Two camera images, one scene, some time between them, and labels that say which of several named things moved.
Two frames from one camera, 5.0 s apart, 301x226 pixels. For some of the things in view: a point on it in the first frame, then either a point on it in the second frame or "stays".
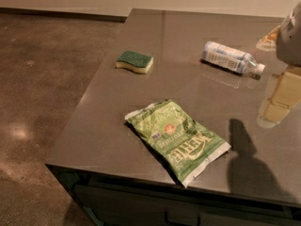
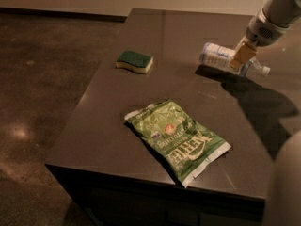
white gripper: x=290 y=41 -> x=262 y=32
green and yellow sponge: x=137 y=62 stays
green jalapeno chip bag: x=184 y=145 stays
